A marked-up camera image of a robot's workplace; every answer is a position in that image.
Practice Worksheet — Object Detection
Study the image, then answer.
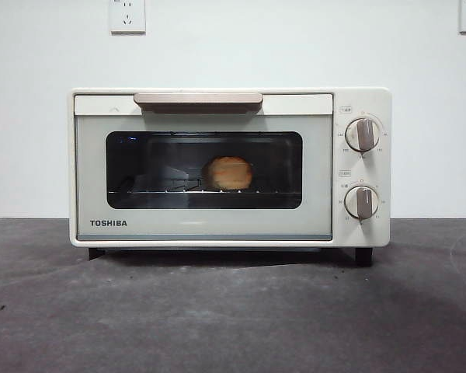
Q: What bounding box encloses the white Toshiba toaster oven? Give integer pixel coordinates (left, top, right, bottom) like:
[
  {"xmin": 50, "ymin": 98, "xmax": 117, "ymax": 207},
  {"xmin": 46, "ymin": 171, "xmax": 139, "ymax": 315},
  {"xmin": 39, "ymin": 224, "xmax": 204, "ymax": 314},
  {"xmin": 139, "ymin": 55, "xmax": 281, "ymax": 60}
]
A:
[{"xmin": 68, "ymin": 87, "xmax": 392, "ymax": 267}]

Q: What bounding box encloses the golden bread roll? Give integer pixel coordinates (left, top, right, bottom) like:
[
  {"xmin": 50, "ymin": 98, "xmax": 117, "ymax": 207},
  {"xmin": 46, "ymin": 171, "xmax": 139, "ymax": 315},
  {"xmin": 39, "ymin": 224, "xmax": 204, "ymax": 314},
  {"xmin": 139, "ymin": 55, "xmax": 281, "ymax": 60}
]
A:
[{"xmin": 201, "ymin": 155, "xmax": 255, "ymax": 192}]

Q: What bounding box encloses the beige oven knob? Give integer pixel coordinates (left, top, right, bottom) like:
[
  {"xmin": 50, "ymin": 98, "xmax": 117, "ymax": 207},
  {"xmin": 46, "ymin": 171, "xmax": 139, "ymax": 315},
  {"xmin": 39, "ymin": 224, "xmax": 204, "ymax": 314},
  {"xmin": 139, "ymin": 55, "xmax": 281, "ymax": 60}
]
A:
[
  {"xmin": 344, "ymin": 118, "xmax": 382, "ymax": 153},
  {"xmin": 343, "ymin": 185, "xmax": 381, "ymax": 220}
]

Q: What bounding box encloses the metal wire oven rack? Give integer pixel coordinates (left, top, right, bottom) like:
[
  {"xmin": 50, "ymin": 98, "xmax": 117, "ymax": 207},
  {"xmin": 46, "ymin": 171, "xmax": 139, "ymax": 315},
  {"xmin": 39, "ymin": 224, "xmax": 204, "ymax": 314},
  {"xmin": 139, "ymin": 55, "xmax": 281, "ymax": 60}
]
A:
[{"xmin": 108, "ymin": 178, "xmax": 297, "ymax": 195}]

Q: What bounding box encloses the oven door with beige handle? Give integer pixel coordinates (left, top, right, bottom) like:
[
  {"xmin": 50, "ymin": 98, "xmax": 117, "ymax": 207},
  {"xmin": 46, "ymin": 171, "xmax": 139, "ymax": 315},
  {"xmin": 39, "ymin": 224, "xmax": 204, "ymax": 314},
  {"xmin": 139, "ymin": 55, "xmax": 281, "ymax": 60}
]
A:
[{"xmin": 74, "ymin": 92, "xmax": 334, "ymax": 242}]

